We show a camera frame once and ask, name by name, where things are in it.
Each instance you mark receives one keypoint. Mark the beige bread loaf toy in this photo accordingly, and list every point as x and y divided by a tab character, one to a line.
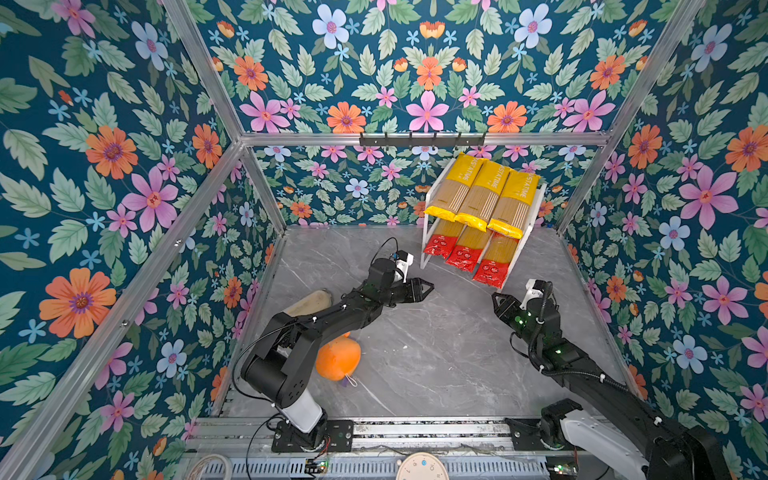
314	302

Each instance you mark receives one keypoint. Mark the white two-tier shelf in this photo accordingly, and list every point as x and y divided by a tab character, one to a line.
430	223

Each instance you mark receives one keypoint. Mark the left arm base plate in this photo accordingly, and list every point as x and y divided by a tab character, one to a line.
328	436

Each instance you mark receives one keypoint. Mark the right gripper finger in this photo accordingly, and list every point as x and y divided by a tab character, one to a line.
503	311
504	298

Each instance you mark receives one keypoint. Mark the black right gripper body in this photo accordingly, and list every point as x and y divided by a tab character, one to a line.
516	319

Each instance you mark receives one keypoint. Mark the black hook rail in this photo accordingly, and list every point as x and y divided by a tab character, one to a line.
411	139

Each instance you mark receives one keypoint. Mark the orange plush toy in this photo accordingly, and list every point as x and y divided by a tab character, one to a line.
339	358

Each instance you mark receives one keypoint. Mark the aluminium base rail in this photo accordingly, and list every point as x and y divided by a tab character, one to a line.
442	434

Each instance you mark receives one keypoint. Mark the yellow spaghetti bag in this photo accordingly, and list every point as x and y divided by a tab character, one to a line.
448	195
483	195
514	204

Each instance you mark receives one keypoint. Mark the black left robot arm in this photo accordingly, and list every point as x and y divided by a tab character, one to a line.
280	363

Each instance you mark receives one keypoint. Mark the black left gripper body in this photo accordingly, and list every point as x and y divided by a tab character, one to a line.
398	292

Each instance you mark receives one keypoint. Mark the white round timer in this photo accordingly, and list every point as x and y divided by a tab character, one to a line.
421	466

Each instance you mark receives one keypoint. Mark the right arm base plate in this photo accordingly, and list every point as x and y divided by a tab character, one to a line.
528	435

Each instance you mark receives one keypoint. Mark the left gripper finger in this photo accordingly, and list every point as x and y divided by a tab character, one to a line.
420	294
419	283

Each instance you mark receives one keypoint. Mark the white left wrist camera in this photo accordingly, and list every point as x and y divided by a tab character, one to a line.
403	260

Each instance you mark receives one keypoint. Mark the red spaghetti bag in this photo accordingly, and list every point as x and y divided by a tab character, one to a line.
494	267
466	253
443	238

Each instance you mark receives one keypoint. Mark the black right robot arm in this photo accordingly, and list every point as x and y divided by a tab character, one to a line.
606	419

